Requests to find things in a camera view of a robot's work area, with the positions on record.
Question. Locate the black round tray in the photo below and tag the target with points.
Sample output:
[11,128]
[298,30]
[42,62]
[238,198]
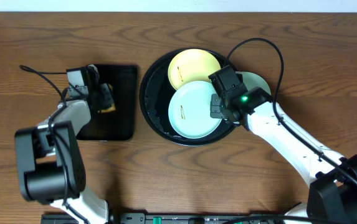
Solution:
[154,97]

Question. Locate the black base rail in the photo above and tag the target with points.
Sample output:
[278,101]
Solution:
[159,218]

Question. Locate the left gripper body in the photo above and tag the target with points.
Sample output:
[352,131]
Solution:
[104,96]

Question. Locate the mint plate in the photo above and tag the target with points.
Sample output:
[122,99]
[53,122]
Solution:
[252,80]
[189,110]

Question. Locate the yellow plate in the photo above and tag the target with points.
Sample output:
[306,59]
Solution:
[191,65]

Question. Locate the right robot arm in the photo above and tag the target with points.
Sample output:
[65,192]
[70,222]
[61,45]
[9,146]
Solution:
[330,176]

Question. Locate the green yellow sponge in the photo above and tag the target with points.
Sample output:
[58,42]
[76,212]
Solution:
[109,102]

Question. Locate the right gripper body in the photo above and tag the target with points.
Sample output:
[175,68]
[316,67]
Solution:
[217,107]

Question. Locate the black rectangular tray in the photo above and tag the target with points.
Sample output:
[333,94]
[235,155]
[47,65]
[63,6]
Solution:
[118,123]

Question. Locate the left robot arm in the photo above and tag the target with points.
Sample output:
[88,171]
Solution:
[49,163]

